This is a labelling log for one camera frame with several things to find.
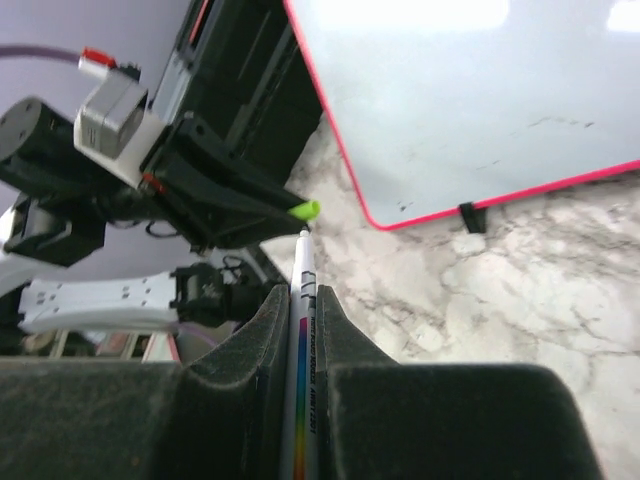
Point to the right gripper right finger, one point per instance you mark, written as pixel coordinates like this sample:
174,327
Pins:
381,419

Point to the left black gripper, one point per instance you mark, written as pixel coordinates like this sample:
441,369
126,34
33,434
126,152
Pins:
211,198

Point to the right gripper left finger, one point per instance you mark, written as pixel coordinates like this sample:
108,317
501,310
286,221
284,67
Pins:
219,417

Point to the green marker cap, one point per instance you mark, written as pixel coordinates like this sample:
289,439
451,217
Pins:
306,211

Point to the pink framed whiteboard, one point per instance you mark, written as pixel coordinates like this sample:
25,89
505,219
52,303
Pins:
437,104

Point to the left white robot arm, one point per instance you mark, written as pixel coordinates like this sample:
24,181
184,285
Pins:
66,201

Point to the black toolbox with clear lids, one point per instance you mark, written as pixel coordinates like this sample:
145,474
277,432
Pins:
237,65

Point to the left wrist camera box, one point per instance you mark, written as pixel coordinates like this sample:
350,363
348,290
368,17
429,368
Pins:
112,127

